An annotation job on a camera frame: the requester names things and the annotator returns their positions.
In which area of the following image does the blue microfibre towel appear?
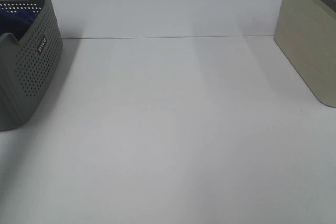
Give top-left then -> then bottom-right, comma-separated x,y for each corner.
1,9 -> 37,41

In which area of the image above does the grey perforated plastic basket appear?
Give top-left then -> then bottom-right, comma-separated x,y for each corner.
1,0 -> 63,131

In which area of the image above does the beige plastic bin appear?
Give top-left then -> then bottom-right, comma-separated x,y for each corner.
274,0 -> 335,108

